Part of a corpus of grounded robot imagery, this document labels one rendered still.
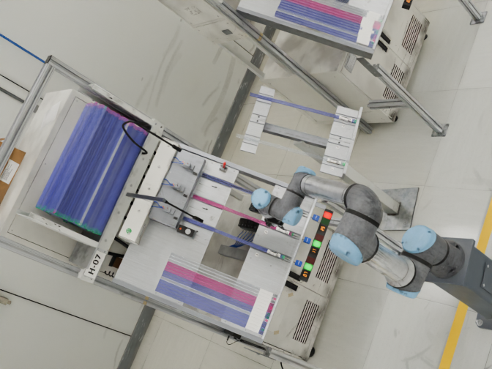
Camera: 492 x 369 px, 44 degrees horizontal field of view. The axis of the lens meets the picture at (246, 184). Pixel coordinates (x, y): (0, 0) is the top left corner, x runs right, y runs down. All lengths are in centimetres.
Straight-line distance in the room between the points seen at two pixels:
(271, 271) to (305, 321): 66
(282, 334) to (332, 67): 143
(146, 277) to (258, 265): 50
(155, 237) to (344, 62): 140
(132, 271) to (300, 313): 96
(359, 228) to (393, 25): 198
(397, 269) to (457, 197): 117
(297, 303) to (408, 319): 56
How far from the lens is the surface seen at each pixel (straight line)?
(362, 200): 193
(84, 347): 447
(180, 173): 274
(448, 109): 357
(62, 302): 432
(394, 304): 320
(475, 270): 248
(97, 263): 270
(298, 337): 326
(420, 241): 226
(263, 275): 269
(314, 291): 327
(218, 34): 344
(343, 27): 308
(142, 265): 275
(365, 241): 192
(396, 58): 369
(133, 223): 271
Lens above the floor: 255
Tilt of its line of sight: 36 degrees down
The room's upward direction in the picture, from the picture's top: 58 degrees counter-clockwise
